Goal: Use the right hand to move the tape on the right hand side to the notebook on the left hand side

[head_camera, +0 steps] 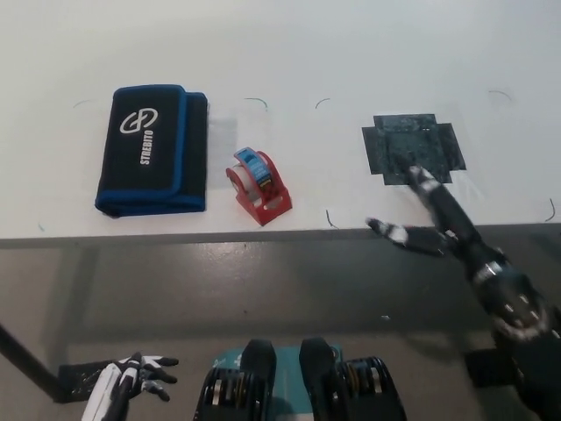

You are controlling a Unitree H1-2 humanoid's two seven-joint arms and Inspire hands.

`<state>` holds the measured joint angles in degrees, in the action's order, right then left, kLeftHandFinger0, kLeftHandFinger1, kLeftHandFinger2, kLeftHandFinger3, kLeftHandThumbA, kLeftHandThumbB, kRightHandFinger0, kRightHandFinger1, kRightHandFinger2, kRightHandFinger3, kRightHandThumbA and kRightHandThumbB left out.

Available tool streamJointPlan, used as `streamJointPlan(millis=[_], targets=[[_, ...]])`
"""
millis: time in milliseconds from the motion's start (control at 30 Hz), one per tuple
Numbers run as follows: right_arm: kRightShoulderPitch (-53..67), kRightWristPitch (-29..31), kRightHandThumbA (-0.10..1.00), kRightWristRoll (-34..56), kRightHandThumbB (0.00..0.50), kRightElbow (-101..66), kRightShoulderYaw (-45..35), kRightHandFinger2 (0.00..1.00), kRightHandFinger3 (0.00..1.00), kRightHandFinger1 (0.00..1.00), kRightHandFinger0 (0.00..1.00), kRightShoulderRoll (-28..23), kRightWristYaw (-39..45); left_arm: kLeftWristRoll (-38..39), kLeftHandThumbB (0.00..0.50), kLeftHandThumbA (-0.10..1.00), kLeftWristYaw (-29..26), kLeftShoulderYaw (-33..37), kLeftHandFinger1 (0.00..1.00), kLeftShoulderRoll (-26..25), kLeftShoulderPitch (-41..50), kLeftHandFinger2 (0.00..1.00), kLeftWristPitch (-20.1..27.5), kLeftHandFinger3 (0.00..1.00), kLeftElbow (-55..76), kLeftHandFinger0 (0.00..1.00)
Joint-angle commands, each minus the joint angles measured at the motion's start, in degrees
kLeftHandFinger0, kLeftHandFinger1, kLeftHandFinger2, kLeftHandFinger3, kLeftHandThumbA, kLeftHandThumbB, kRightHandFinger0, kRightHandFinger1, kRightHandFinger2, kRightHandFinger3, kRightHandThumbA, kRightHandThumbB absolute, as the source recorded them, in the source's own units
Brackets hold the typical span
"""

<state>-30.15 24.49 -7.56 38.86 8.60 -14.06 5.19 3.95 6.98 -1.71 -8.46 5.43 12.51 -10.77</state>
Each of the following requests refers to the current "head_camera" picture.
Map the red tape dispenser blue label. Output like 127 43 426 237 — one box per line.
225 147 293 227

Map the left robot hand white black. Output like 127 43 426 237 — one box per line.
81 352 180 421

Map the black blue-trimmed fabric pouch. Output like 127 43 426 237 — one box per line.
94 82 209 219

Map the robot body block black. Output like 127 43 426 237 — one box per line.
192 338 278 421
298 336 405 421

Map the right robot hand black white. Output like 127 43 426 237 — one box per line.
366 153 513 285

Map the black tape patch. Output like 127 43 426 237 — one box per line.
361 112 466 188

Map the left robot body block black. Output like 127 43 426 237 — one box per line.
192 338 278 421

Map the right robot body block black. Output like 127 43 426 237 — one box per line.
298 336 405 421

